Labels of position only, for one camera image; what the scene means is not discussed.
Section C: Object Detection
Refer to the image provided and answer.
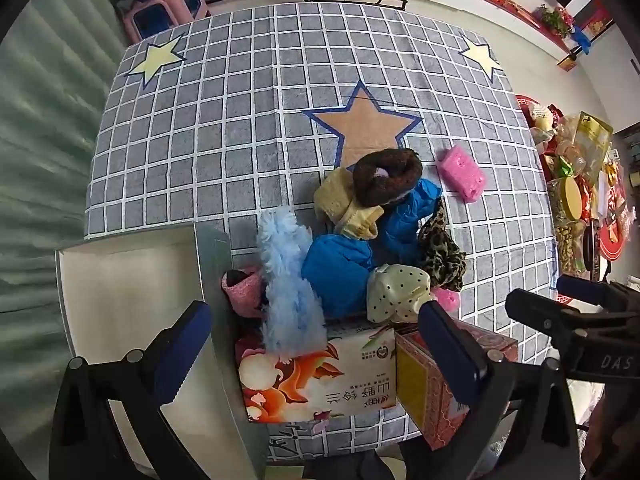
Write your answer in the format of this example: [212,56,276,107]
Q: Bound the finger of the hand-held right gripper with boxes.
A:
[556,274,640,311]
[504,289,593,342]

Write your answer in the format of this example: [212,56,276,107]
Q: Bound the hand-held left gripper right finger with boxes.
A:
[400,300,583,480]

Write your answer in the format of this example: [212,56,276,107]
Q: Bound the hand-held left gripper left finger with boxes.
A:
[48,300,216,480]

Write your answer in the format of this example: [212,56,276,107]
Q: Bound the cream polka dot scrunchie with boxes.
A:
[366,263,433,324]

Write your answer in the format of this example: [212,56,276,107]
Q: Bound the pink and black sock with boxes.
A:
[221,269,268,318]

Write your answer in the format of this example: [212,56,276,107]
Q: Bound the white storage box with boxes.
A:
[55,222,273,480]

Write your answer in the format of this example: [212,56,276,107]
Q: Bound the blue crinkled cloth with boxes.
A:
[300,234,376,318]
[370,177,443,266]

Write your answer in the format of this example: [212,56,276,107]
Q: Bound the beige cloth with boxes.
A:
[314,166,386,241]

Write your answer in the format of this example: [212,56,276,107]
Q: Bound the black round container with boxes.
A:
[581,222,603,281]

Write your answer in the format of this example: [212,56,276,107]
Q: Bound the pile of snack packets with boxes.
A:
[527,101,631,276]

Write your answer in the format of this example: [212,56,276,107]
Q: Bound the pink foam sponge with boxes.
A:
[431,287,461,313]
[436,145,488,204]

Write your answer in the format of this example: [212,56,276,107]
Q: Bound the red and yellow carton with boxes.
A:
[395,320,518,451]

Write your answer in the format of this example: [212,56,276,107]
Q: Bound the yellow lid round tin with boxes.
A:
[560,176,583,223]

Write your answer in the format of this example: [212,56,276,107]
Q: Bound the light blue fluffy scrunchie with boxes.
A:
[256,207,331,361]

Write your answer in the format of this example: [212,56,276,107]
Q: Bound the printed tissue pack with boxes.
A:
[235,322,398,423]

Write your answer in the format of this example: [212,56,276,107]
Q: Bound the yellow snack packet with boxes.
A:
[572,111,613,186]

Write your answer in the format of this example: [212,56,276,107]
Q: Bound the grey-green curtain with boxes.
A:
[0,0,131,411]

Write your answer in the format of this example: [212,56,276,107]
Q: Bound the blue toy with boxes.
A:
[570,25,593,56]

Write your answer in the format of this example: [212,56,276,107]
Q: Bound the grey checked star cushion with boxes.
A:
[82,2,561,461]

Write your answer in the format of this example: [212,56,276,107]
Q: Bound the potted flowers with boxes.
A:
[537,4,573,38]

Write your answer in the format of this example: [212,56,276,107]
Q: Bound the pink plastic stool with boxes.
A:
[112,0,211,43]

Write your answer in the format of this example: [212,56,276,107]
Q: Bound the red wall shelf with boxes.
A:
[390,0,578,58]

